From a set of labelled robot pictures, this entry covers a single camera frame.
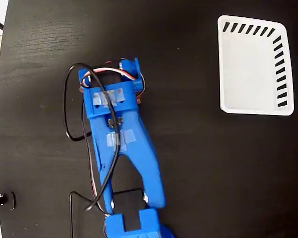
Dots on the black table clamp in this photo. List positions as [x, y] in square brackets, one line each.
[5, 200]

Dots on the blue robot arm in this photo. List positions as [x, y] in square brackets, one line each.
[129, 148]

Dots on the white plastic basket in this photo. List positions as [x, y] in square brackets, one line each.
[248, 74]

